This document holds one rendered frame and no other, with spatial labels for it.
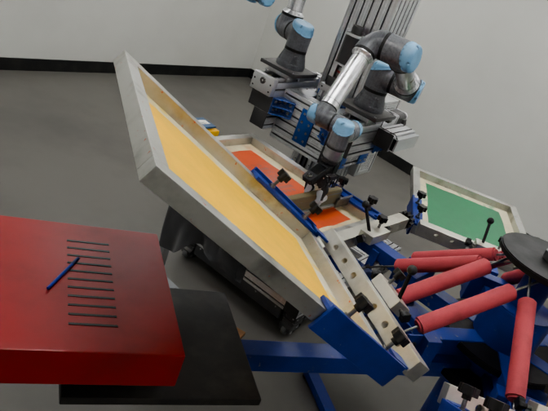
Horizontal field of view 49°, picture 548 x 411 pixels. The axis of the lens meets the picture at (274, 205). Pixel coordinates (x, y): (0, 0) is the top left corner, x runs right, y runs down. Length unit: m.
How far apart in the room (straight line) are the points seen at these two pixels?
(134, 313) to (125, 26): 5.01
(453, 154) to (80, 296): 5.15
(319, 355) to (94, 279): 0.67
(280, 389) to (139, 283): 1.66
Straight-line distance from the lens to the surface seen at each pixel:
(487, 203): 3.42
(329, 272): 1.68
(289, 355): 1.71
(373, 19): 3.15
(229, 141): 2.76
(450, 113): 6.21
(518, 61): 5.99
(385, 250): 2.19
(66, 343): 1.28
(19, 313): 1.33
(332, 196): 2.45
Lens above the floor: 1.97
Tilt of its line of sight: 25 degrees down
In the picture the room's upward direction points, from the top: 21 degrees clockwise
